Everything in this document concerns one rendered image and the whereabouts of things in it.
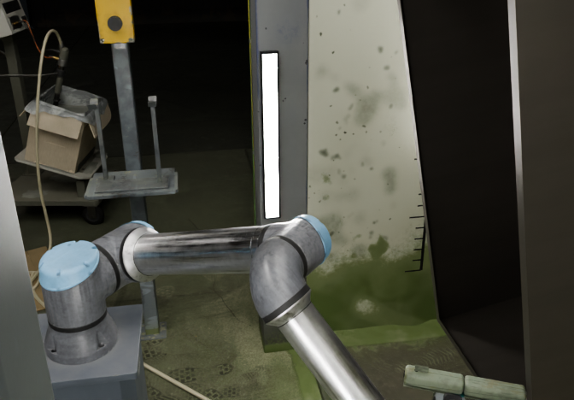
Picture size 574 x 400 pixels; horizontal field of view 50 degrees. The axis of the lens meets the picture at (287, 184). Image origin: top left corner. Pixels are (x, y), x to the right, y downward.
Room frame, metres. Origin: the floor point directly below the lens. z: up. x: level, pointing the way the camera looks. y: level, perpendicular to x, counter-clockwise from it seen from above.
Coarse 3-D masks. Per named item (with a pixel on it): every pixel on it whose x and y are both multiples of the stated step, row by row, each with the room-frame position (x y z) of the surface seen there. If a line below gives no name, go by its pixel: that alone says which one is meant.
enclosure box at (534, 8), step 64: (448, 0) 1.66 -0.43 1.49; (512, 0) 1.05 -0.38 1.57; (448, 64) 1.66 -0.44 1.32; (512, 64) 1.06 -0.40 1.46; (448, 128) 1.67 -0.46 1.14; (512, 128) 1.71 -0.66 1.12; (448, 192) 1.68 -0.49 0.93; (512, 192) 1.71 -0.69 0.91; (448, 256) 1.68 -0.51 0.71; (512, 256) 1.72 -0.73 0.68; (448, 320) 1.67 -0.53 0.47; (512, 320) 1.62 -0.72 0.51
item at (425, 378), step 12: (408, 372) 1.29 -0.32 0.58; (420, 372) 1.29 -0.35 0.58; (432, 372) 1.29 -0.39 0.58; (444, 372) 1.29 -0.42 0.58; (408, 384) 1.28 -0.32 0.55; (420, 384) 1.27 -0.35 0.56; (432, 384) 1.27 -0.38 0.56; (444, 384) 1.26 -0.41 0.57; (456, 384) 1.25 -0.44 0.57; (468, 384) 1.25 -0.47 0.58; (480, 384) 1.25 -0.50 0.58; (492, 384) 1.25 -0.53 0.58; (504, 384) 1.25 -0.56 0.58; (516, 384) 1.25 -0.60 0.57; (468, 396) 1.25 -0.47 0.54; (480, 396) 1.24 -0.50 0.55; (492, 396) 1.23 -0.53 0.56; (504, 396) 1.22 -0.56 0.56; (516, 396) 1.22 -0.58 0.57
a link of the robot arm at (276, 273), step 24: (264, 264) 1.07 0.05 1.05; (288, 264) 1.07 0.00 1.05; (264, 288) 1.03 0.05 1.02; (288, 288) 1.02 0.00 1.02; (264, 312) 1.01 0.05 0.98; (288, 312) 1.00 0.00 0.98; (312, 312) 1.02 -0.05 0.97; (288, 336) 1.00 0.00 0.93; (312, 336) 0.99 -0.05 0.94; (336, 336) 1.01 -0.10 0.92; (312, 360) 0.97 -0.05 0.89; (336, 360) 0.97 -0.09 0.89; (336, 384) 0.94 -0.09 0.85; (360, 384) 0.95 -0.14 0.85
